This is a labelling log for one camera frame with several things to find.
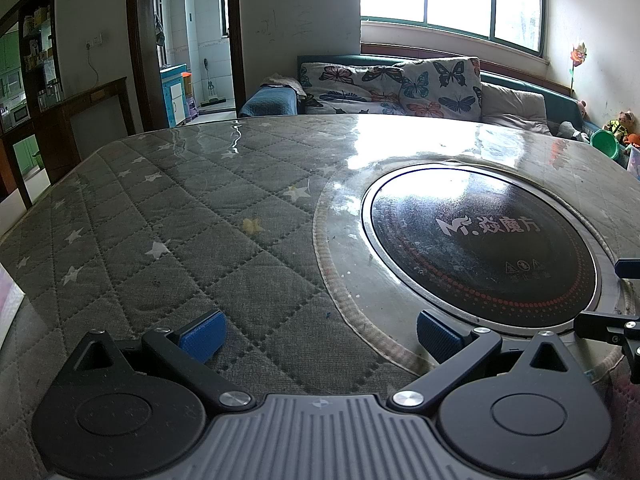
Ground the grey plush toy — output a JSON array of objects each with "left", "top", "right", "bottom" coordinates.
[{"left": 556, "top": 121, "right": 593, "bottom": 143}]

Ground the brown plush toy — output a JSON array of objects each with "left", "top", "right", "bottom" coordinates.
[{"left": 602, "top": 110, "right": 638, "bottom": 143}]

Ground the blue cabinet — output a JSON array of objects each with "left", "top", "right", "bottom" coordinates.
[{"left": 160, "top": 63, "right": 190, "bottom": 128}]

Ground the beige cloth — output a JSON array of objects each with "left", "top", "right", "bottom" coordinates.
[{"left": 262, "top": 74, "right": 307, "bottom": 97}]

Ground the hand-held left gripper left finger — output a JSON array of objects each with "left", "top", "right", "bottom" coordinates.
[{"left": 56, "top": 310, "right": 256, "bottom": 413}]

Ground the colourful pinwheel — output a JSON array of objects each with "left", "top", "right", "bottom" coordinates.
[{"left": 569, "top": 42, "right": 588, "bottom": 98}]

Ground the mop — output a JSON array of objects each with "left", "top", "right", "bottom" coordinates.
[{"left": 200, "top": 57, "right": 227, "bottom": 107}]

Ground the dark wooden door frame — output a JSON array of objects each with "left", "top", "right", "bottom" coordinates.
[{"left": 125, "top": 0, "right": 247, "bottom": 133}]

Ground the teal sofa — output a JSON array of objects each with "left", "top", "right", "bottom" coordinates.
[{"left": 239, "top": 54, "right": 606, "bottom": 136}]

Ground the round black induction cooktop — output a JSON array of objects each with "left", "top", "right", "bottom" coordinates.
[{"left": 360, "top": 162, "right": 600, "bottom": 338}]

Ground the purple orange plastic container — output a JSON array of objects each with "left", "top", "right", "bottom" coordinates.
[{"left": 181, "top": 72, "right": 201, "bottom": 121}]

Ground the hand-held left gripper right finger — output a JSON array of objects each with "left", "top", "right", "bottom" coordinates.
[{"left": 387, "top": 310, "right": 595, "bottom": 413}]

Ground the long butterfly print cushion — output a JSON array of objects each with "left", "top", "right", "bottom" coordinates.
[{"left": 299, "top": 61, "right": 407, "bottom": 117}]

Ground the beige cushion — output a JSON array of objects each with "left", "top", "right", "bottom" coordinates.
[{"left": 480, "top": 82, "right": 553, "bottom": 136}]

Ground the green plastic basin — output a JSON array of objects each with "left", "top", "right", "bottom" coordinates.
[{"left": 590, "top": 129, "right": 623, "bottom": 162}]

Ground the pink white tissue pack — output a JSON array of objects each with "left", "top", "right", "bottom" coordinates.
[{"left": 0, "top": 264, "right": 23, "bottom": 313}]

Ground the grey star quilted table cover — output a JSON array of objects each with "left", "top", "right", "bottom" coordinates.
[{"left": 0, "top": 112, "right": 640, "bottom": 480}]

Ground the square butterfly print cushion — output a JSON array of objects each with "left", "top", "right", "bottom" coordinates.
[{"left": 395, "top": 56, "right": 483, "bottom": 122}]

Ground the dark wooden shelf cabinet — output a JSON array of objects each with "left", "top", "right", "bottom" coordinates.
[{"left": 0, "top": 0, "right": 63, "bottom": 211}]

